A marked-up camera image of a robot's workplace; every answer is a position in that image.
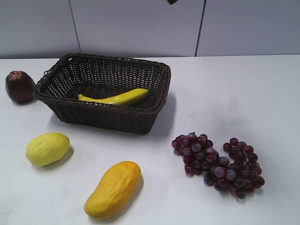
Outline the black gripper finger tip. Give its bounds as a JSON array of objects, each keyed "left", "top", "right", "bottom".
[{"left": 167, "top": 0, "right": 178, "bottom": 5}]

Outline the yellow plastic banana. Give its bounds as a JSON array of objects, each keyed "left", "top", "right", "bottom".
[{"left": 78, "top": 88, "right": 149, "bottom": 105}]

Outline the dark woven wicker basket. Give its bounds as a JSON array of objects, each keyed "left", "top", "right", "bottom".
[{"left": 32, "top": 53, "right": 171, "bottom": 134}]

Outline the dark red wax apple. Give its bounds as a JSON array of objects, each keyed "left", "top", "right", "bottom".
[{"left": 5, "top": 70, "right": 36, "bottom": 104}]

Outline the purple plastic grape bunch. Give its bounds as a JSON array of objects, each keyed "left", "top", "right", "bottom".
[{"left": 171, "top": 132, "right": 265, "bottom": 199}]

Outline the orange yellow mango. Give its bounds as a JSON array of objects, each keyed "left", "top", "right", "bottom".
[{"left": 84, "top": 161, "right": 141, "bottom": 219}]

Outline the pale yellow mango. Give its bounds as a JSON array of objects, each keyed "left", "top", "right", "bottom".
[{"left": 26, "top": 132, "right": 70, "bottom": 166}]

